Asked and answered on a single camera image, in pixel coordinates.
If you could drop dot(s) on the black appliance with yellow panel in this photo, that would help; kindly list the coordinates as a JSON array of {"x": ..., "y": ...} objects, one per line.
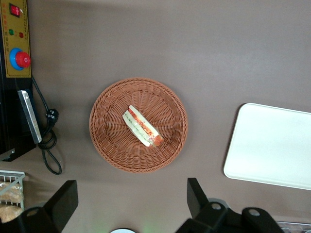
[{"x": 18, "y": 36}]

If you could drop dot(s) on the cream rectangular plastic tray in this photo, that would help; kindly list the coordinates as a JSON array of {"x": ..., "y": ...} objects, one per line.
[{"x": 269, "y": 145}]

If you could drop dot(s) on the clear bag of fried snacks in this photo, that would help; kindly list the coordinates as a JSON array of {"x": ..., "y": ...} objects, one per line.
[
  {"x": 11, "y": 191},
  {"x": 8, "y": 213}
]

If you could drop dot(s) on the brown round wicker basket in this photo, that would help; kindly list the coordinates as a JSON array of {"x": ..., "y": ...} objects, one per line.
[{"x": 109, "y": 136}]

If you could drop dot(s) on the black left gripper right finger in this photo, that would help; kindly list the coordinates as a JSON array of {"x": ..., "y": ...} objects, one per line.
[{"x": 201, "y": 213}]

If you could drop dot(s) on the triangle sandwich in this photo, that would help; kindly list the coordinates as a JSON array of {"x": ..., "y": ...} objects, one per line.
[{"x": 143, "y": 127}]

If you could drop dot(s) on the clear acrylic bottle rack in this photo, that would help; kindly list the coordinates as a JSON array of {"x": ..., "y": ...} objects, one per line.
[{"x": 295, "y": 227}]

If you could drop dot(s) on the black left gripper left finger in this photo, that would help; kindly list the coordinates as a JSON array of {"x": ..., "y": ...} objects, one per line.
[{"x": 62, "y": 201}]

